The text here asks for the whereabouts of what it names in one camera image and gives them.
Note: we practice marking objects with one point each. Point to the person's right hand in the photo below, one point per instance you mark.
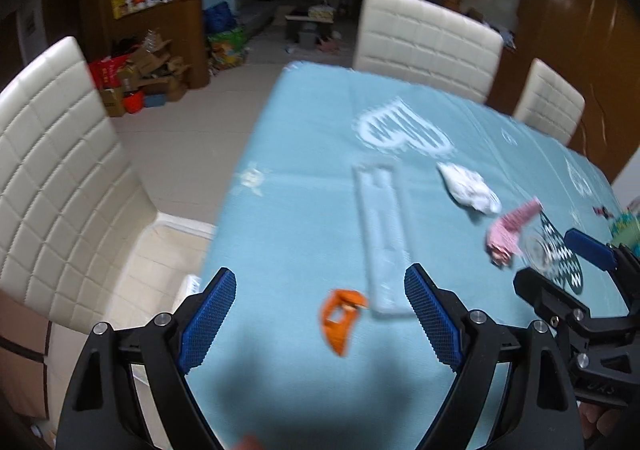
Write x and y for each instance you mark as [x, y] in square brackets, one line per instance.
[597, 422]

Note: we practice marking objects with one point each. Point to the blue printed tablecloth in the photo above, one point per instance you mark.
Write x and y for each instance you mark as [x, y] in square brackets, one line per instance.
[310, 210]

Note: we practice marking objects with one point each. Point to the pile of cardboard boxes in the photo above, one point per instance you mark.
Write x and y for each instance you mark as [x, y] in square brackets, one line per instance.
[150, 70]

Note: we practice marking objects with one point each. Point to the group of small containers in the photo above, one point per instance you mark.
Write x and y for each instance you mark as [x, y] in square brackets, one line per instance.
[140, 2]

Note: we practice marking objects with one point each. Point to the glass ashtray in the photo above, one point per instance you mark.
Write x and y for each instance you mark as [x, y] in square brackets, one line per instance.
[537, 250]

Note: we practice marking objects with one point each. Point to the small blue box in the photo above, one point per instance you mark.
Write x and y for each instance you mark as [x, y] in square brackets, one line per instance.
[154, 100]

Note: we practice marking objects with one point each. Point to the coffee table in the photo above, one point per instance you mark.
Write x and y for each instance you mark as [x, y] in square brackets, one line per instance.
[310, 25]

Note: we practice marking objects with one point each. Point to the orange bucket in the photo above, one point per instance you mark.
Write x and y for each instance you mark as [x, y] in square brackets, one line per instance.
[134, 103]

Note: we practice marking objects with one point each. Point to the clear plastic tray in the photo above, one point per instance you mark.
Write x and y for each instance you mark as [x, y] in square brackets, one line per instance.
[382, 240]

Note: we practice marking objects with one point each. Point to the pink paper wrapper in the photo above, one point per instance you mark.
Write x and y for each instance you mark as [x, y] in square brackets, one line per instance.
[510, 230]

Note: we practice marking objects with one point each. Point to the orange wrapper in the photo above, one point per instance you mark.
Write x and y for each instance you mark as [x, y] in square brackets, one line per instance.
[340, 330]

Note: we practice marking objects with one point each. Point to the red bag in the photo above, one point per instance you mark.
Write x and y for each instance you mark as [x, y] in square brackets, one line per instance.
[107, 72]

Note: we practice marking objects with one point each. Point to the dark side door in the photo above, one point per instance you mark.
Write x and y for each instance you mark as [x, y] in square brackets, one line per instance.
[70, 15]

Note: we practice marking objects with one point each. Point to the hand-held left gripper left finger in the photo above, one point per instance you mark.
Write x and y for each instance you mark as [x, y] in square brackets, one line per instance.
[207, 320]

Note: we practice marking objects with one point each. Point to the white tissue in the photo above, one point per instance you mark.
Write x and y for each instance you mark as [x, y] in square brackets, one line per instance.
[470, 187]

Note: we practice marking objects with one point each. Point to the colourful woven bag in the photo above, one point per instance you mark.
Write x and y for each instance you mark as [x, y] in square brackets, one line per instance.
[227, 47]

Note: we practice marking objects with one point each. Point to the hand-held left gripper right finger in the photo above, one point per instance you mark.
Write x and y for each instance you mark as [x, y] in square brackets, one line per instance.
[432, 320]

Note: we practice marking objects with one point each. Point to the wooden door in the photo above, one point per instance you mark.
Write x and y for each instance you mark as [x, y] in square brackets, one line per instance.
[565, 30]

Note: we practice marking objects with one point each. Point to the white quilted chair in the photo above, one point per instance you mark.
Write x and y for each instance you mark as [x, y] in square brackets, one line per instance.
[550, 102]
[425, 40]
[65, 180]

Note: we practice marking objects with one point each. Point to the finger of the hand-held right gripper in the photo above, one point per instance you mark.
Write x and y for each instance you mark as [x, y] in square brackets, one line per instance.
[590, 247]
[542, 295]

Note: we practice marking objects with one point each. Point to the grey sofa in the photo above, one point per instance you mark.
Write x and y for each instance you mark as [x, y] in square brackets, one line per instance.
[250, 7]

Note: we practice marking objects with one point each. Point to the low wooden cabinet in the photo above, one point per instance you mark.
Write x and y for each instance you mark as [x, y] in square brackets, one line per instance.
[185, 45]

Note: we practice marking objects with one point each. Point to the blue bag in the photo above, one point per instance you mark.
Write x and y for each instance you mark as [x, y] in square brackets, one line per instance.
[220, 19]

